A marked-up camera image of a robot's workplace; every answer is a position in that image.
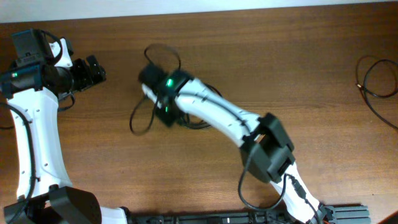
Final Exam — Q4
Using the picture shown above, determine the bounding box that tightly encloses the black USB cable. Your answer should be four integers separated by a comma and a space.
129, 82, 223, 136

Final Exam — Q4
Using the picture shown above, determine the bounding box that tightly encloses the thin black cable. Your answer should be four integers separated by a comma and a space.
355, 55, 398, 131

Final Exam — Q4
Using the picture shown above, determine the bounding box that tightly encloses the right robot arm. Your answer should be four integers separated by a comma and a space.
138, 63, 324, 223

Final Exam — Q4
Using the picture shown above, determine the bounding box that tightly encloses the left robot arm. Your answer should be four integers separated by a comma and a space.
1, 29, 133, 223

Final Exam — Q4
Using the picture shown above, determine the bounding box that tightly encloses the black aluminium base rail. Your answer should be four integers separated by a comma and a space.
127, 205, 371, 224

